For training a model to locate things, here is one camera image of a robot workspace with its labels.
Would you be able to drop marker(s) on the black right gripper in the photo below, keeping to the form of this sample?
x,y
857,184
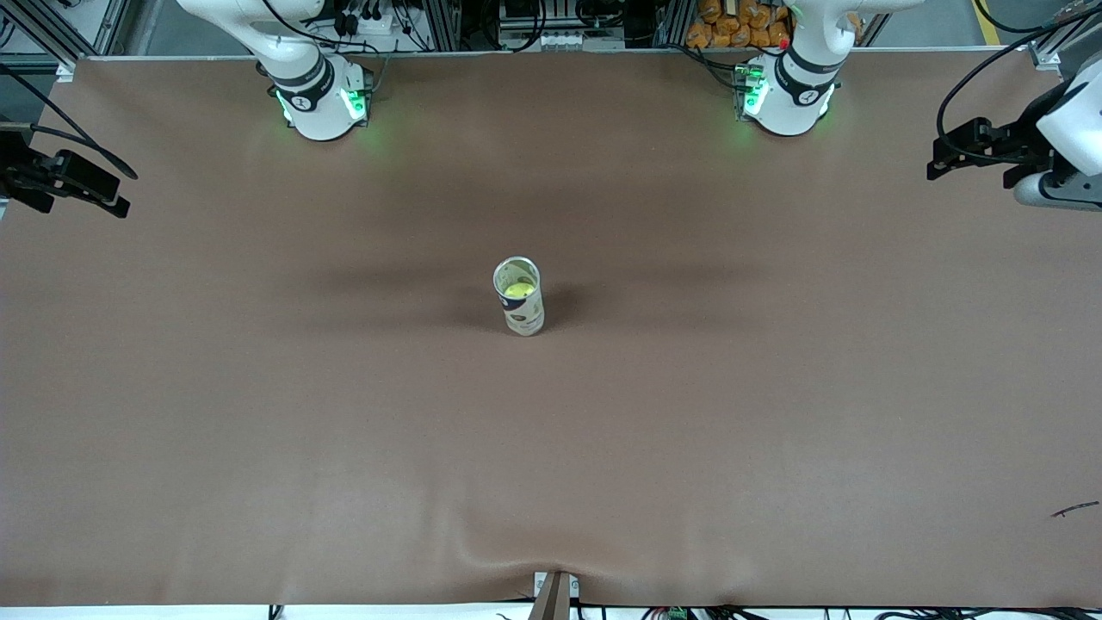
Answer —
x,y
19,170

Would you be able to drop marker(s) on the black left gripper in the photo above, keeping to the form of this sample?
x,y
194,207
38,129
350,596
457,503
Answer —
x,y
1019,143

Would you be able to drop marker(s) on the yellow Wilson tennis ball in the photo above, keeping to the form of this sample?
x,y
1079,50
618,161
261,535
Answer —
x,y
519,290

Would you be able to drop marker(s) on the Wilson tennis ball can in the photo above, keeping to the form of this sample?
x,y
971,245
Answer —
x,y
525,317

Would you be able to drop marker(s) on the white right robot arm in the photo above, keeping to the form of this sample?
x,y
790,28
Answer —
x,y
314,95

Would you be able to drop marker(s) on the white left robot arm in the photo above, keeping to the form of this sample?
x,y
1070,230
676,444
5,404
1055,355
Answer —
x,y
788,99

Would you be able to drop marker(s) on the orange bagged items pile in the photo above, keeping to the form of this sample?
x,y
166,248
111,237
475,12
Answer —
x,y
740,26

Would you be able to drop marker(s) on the white power strip black plugs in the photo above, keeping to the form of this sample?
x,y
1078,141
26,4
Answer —
x,y
370,21

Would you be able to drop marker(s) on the small dark twig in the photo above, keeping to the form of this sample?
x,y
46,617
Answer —
x,y
1074,510

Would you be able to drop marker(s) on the brown table mat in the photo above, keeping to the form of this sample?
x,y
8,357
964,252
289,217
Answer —
x,y
551,474

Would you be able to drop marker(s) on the green terminal connector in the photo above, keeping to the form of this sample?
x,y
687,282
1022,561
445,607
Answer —
x,y
676,614

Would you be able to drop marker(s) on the aluminium frame profile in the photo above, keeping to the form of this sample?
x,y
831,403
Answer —
x,y
1063,34
60,30

